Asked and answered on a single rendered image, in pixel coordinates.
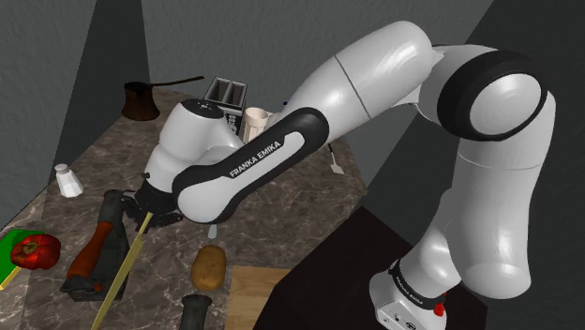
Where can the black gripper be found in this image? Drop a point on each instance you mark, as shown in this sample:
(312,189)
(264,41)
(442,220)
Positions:
(153,205)

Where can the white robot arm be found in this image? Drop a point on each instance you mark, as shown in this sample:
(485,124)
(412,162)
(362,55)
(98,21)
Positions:
(388,77)

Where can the small grey utensil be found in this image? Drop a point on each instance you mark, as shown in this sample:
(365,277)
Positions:
(212,232)

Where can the long yellow stick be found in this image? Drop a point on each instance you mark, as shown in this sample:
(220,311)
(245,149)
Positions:
(120,276)

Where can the brown potato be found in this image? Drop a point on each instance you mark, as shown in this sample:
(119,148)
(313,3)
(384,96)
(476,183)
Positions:
(209,268)

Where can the white salt shaker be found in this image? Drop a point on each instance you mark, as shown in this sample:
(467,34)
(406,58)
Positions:
(68,182)

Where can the dark cylinder grinder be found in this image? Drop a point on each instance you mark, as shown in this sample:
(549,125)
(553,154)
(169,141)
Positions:
(195,313)

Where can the red bell pepper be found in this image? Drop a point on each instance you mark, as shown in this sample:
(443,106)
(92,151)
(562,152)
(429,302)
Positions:
(36,252)

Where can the cream cup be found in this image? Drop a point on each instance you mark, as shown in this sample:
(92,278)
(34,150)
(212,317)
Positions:
(253,123)

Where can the light wooden board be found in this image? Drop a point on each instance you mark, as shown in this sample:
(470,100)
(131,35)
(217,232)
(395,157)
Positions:
(251,297)

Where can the grey two-slot toaster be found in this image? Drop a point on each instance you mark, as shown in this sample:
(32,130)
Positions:
(225,91)

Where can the green cutting board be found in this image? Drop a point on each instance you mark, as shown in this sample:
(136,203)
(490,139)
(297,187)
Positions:
(8,256)

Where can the dark robot stand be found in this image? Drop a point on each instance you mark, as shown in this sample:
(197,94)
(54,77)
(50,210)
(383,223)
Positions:
(329,274)

